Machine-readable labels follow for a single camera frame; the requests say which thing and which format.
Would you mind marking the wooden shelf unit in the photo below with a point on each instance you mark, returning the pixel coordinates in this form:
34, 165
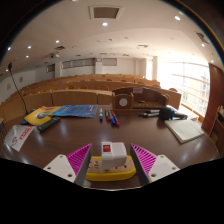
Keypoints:
218, 126

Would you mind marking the wooden lecture hall desk rows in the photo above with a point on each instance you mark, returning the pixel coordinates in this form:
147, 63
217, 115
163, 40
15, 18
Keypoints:
73, 98

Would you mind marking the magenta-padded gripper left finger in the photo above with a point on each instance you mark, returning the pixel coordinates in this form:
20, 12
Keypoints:
60, 166

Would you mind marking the black remote control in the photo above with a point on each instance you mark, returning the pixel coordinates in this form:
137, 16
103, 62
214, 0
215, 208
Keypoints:
48, 124

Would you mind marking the blue booklet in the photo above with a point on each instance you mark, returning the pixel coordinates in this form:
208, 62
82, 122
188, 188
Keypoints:
76, 111

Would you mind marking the recessed ceiling lights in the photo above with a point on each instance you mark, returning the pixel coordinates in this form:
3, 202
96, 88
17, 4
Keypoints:
104, 24

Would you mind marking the wooden desk organizer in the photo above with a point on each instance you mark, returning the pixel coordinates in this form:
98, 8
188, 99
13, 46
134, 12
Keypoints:
146, 98

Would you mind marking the black gooseneck microphone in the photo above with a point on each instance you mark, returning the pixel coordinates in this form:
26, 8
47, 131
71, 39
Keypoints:
15, 81

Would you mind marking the black handheld microphone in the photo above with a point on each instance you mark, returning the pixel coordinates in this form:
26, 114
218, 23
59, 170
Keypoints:
166, 113

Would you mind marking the white sign with red print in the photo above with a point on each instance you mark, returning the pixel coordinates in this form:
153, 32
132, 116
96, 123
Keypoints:
16, 138

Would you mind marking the wooden auditorium chairs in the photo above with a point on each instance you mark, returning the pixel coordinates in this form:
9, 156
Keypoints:
70, 87

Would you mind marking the large bright window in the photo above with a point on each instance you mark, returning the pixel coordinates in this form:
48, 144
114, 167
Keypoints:
186, 83

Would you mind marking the large square ceiling vent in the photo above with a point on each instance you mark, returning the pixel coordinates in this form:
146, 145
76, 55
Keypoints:
105, 12

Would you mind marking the small ceiling vent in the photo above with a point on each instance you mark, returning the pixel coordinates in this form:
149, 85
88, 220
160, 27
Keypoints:
201, 36

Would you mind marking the yellow booklet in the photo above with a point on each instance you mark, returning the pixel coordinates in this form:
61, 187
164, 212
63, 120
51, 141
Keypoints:
35, 118

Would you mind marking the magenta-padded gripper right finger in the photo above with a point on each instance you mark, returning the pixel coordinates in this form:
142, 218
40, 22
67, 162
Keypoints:
163, 166

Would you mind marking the ceiling projector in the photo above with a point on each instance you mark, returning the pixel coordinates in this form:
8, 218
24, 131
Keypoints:
55, 55

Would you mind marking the white notebook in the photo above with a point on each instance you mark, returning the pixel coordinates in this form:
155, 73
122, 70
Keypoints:
184, 130

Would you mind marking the silver handheld microphone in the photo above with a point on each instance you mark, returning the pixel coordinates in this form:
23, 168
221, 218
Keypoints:
150, 114

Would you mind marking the red marker pen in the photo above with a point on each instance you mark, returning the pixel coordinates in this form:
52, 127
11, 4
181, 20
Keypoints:
116, 120
107, 115

